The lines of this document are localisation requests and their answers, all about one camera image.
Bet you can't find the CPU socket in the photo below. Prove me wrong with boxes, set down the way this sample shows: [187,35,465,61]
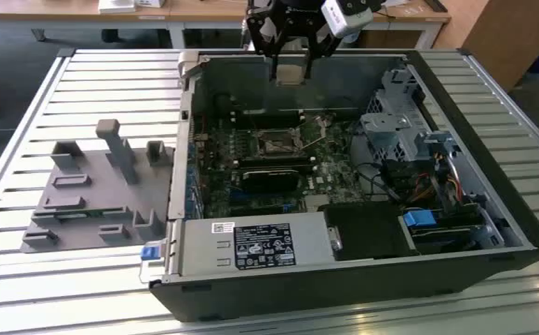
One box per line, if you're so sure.
[250,128,309,157]

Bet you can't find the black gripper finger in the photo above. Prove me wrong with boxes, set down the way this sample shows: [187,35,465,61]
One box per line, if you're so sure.
[245,6,283,80]
[303,29,345,80]

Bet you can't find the silver CPU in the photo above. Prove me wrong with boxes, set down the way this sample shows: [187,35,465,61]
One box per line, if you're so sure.
[277,64,307,87]

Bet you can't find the grey parts rack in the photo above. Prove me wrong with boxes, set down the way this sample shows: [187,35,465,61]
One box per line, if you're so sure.
[20,119,178,255]

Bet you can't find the large white box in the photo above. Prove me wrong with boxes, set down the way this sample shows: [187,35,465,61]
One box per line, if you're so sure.
[98,0,137,14]

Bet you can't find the green RAM stick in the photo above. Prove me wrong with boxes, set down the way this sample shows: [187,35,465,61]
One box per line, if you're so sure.
[54,208,126,219]

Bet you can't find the silver power supply unit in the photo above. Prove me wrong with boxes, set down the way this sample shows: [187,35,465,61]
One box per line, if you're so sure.
[175,212,337,277]

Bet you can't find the black graphics card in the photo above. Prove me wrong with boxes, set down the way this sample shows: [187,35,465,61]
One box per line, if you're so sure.
[241,168,298,193]

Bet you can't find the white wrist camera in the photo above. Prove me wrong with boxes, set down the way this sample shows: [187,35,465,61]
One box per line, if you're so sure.
[319,0,362,38]

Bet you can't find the black wire bundle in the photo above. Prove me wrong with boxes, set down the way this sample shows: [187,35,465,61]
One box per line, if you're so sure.
[381,162,415,200]

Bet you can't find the blue disk carrier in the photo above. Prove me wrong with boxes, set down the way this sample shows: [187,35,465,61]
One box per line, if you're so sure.
[402,208,439,230]

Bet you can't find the green motherboard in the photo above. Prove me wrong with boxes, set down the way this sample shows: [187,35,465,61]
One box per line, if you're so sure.
[189,114,374,219]

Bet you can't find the silver drive cage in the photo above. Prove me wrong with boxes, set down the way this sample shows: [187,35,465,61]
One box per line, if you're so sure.
[359,69,438,161]

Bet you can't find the wooden cabinet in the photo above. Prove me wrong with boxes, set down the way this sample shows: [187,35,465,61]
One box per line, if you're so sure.
[446,0,539,94]

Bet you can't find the black drive bay cover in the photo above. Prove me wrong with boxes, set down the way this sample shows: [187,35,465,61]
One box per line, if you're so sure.
[322,204,419,262]

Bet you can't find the silver chipset heatsink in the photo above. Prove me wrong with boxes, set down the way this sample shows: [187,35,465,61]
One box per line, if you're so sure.
[305,195,330,211]

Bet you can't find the grey-blue plastic drive bracket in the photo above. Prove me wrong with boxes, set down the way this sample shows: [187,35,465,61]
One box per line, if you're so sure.
[421,131,461,161]

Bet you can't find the yellow and red wires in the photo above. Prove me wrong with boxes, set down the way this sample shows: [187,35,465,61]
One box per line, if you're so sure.
[409,174,466,203]

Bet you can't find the wooden desk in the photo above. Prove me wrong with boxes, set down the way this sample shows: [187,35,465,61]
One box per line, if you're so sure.
[0,0,451,50]

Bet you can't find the black PC case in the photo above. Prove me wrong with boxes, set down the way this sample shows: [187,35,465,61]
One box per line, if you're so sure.
[150,48,539,322]

